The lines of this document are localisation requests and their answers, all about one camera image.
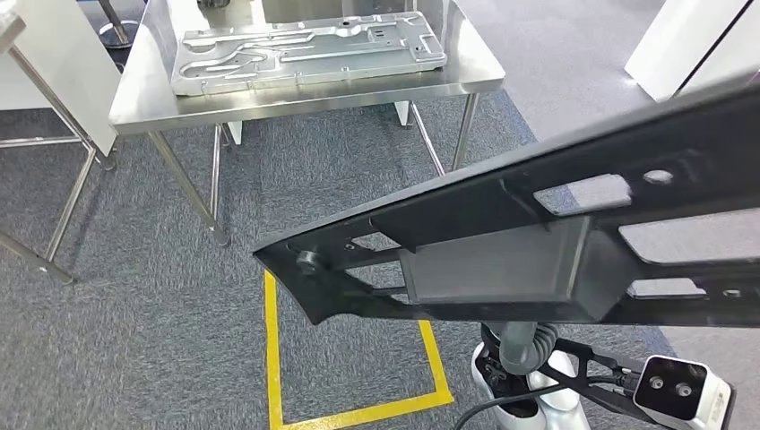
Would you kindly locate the black plastic frame part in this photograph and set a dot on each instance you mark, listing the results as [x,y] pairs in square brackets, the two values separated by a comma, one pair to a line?
[487,285]

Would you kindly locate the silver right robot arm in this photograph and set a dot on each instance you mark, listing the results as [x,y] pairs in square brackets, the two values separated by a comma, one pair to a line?
[522,350]

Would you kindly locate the stainless steel workbench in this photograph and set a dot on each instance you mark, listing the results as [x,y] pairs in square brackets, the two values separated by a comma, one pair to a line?
[297,104]

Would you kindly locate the stamped silver metal plate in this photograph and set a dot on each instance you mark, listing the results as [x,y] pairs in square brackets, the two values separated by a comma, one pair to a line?
[309,59]

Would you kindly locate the round metal stand base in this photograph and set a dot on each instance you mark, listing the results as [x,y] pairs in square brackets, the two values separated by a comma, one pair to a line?
[116,35]

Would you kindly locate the white partition panel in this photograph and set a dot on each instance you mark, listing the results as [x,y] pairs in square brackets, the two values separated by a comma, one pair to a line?
[671,47]

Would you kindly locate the white panel cabinet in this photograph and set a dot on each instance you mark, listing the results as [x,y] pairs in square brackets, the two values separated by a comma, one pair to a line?
[59,71]

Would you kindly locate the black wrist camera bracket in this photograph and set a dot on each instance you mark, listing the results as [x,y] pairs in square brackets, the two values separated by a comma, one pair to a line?
[585,362]

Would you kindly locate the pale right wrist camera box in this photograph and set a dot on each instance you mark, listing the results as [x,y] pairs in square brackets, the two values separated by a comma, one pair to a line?
[677,386]

